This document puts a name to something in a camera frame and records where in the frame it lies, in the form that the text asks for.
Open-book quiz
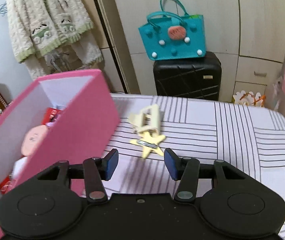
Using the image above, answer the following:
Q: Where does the yellow star hair clip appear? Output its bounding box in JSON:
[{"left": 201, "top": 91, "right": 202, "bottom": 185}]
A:
[{"left": 130, "top": 131, "right": 166, "bottom": 159}]

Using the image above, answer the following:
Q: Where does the white power adapter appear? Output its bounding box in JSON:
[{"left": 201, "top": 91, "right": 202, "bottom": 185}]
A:
[{"left": 11, "top": 156, "right": 28, "bottom": 180}]

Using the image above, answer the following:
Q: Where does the pink storage box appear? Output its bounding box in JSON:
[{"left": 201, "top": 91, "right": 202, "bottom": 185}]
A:
[{"left": 0, "top": 69, "right": 119, "bottom": 237}]

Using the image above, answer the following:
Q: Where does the pink round compact case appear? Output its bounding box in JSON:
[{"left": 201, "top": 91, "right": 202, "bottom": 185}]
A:
[{"left": 21, "top": 125, "right": 49, "bottom": 157}]

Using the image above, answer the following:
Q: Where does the cream rectangular hair claw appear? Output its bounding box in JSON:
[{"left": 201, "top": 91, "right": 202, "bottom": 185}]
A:
[{"left": 128, "top": 104, "right": 160, "bottom": 135}]

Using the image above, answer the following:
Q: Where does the striped white table cloth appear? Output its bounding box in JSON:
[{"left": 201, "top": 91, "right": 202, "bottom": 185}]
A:
[{"left": 105, "top": 95, "right": 285, "bottom": 239}]

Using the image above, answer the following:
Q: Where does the black suitcase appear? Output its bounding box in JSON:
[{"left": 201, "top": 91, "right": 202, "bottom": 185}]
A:
[{"left": 153, "top": 51, "right": 222, "bottom": 101}]

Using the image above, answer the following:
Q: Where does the orange patterned gift bag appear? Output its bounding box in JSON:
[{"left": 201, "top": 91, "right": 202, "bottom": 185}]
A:
[{"left": 232, "top": 90, "right": 266, "bottom": 107}]

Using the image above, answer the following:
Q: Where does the teal felt handbag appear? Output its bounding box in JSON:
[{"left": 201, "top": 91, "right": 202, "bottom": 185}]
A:
[{"left": 138, "top": 0, "right": 206, "bottom": 61}]

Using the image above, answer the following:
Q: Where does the cream knitted cardigan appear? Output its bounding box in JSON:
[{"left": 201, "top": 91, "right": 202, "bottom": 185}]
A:
[{"left": 6, "top": 0, "right": 104, "bottom": 80}]

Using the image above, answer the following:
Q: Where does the beige wardrobe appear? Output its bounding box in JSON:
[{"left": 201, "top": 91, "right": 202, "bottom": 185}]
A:
[{"left": 70, "top": 0, "right": 285, "bottom": 103}]

